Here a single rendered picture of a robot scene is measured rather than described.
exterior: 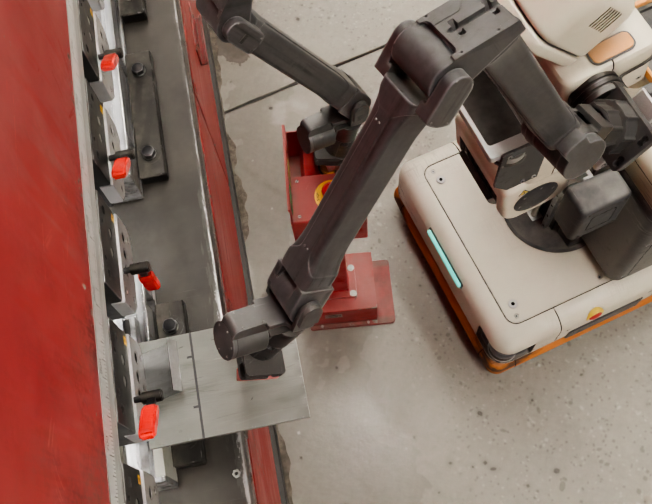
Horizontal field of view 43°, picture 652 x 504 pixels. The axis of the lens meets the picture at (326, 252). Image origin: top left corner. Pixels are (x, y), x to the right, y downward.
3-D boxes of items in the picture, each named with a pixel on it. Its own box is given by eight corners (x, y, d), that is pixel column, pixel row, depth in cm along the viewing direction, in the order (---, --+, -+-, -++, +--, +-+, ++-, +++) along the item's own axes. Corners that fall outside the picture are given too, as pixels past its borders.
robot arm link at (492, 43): (525, 5, 85) (468, -47, 90) (428, 98, 88) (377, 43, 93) (611, 150, 122) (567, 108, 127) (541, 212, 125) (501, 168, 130)
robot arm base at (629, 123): (660, 138, 124) (617, 78, 129) (633, 139, 119) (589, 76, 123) (618, 173, 130) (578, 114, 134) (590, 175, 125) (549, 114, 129)
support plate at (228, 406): (310, 417, 133) (310, 416, 132) (151, 450, 133) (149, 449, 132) (291, 314, 140) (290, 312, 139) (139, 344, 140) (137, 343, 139)
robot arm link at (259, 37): (242, 13, 122) (211, -27, 127) (218, 42, 124) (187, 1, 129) (381, 108, 157) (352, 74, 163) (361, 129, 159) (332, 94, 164)
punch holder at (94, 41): (115, 106, 146) (85, 50, 130) (68, 115, 146) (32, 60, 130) (108, 37, 151) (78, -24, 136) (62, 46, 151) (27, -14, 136)
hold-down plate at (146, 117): (169, 180, 164) (166, 173, 161) (142, 185, 164) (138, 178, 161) (153, 57, 176) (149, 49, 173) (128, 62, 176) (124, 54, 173)
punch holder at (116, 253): (139, 317, 131) (107, 282, 115) (86, 328, 130) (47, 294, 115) (129, 232, 136) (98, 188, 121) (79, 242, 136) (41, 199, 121)
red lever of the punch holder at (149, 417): (156, 429, 109) (161, 385, 118) (125, 435, 109) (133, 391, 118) (159, 439, 110) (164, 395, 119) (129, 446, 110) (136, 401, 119)
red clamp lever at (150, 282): (164, 290, 134) (148, 269, 125) (139, 295, 134) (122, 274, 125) (162, 280, 135) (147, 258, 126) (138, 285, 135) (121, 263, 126)
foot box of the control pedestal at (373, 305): (395, 323, 241) (396, 310, 230) (311, 331, 242) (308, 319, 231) (388, 260, 249) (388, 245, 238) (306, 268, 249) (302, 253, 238)
